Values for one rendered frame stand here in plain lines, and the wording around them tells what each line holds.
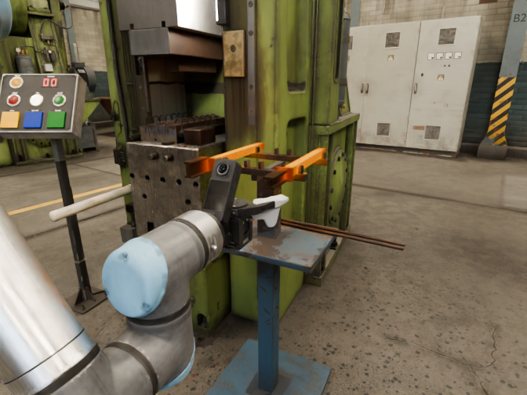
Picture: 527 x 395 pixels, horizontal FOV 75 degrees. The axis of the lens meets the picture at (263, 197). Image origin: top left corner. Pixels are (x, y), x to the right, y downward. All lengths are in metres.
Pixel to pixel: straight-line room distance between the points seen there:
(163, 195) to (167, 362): 1.11
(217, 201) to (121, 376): 0.29
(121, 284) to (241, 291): 1.35
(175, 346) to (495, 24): 6.82
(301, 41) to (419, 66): 4.77
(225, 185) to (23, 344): 0.34
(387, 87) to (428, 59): 0.72
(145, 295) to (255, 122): 1.11
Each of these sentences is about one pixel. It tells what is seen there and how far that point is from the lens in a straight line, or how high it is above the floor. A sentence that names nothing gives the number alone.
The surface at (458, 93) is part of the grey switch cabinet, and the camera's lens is 6.36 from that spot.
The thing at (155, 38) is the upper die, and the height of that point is 1.33.
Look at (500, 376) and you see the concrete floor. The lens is 1.89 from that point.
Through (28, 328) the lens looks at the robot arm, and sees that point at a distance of 0.44.
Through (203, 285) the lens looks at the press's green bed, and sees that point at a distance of 1.64.
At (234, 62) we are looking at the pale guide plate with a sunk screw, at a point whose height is 1.24.
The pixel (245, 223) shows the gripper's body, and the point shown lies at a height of 0.91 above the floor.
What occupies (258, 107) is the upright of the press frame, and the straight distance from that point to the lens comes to 1.47.
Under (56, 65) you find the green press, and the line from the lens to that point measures 6.54.
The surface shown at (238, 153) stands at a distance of 1.12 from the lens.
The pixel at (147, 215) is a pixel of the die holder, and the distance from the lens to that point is 1.66.
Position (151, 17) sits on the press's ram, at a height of 1.40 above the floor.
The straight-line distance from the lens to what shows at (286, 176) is 0.87.
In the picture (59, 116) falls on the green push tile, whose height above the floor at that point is 1.02.
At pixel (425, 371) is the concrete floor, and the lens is 1.77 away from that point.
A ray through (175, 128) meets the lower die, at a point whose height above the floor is 0.98.
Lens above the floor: 1.16
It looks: 18 degrees down
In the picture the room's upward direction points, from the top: straight up
